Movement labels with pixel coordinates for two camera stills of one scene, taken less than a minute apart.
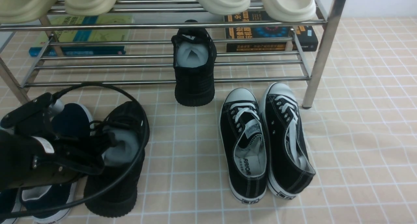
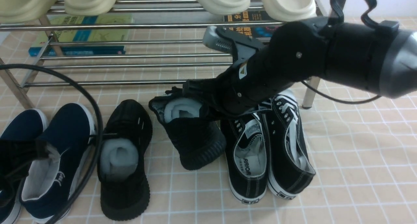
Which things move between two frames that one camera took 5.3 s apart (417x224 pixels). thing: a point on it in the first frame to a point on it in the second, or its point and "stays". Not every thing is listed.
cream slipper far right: (292, 6) stays
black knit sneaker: (194, 58) to (199, 138)
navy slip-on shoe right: (73, 120) stays
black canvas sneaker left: (243, 140) stays
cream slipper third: (221, 2) stays
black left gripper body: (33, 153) to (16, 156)
